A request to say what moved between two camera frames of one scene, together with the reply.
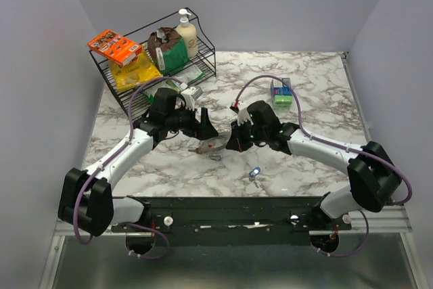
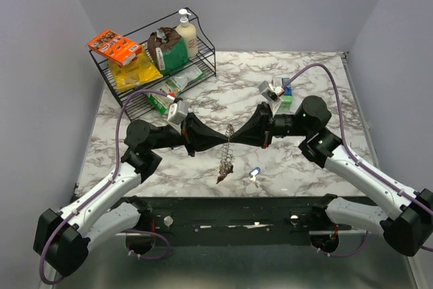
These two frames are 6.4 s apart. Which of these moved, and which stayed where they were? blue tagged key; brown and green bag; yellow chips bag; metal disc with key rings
Moved: metal disc with key rings
Stayed: blue tagged key; brown and green bag; yellow chips bag
